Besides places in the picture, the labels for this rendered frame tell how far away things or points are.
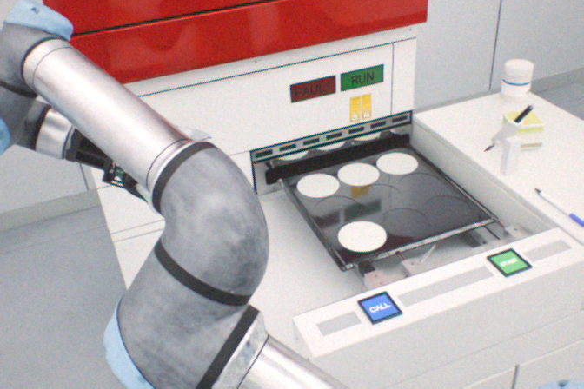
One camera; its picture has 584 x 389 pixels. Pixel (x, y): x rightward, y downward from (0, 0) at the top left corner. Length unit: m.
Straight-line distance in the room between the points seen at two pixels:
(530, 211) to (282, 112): 0.59
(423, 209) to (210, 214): 0.83
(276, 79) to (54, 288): 1.66
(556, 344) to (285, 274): 0.56
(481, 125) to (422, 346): 0.68
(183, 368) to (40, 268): 2.29
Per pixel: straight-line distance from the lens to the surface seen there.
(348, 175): 1.45
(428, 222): 1.30
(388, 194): 1.38
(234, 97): 1.36
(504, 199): 1.35
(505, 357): 1.24
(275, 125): 1.42
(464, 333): 1.11
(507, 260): 1.14
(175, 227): 0.59
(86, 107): 0.71
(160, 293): 0.60
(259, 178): 1.46
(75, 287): 2.70
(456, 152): 1.46
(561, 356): 1.36
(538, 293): 1.16
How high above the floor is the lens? 1.69
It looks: 33 degrees down
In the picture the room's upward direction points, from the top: 4 degrees counter-clockwise
